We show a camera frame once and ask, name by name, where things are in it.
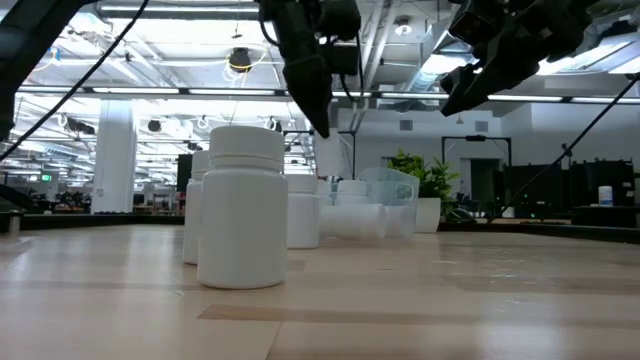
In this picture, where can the black workbench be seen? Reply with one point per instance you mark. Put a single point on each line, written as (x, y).
(590, 172)

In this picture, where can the long ceiling light rail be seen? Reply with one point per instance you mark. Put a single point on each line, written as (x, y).
(150, 91)

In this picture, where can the small white container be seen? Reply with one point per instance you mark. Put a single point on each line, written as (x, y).
(508, 212)

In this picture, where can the green exit sign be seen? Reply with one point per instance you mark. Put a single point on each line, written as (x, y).
(46, 177)

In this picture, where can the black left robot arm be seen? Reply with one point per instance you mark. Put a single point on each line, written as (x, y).
(20, 45)

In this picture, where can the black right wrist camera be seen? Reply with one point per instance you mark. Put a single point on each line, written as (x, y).
(472, 22)

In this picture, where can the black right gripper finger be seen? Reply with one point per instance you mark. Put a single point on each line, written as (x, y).
(490, 70)

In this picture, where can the clear plastic basket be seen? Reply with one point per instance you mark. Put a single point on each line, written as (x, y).
(395, 187)

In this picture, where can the green potted plant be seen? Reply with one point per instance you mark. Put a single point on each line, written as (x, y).
(435, 180)

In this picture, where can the white building column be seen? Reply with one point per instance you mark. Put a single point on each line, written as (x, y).
(115, 150)

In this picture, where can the white ceiling sensor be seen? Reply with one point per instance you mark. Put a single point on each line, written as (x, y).
(402, 29)

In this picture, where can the white wipes tub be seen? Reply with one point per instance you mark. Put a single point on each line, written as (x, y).
(605, 196)

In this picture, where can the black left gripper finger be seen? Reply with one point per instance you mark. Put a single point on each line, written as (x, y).
(307, 75)

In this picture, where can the round silver ceiling duct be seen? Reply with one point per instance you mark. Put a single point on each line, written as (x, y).
(432, 50)

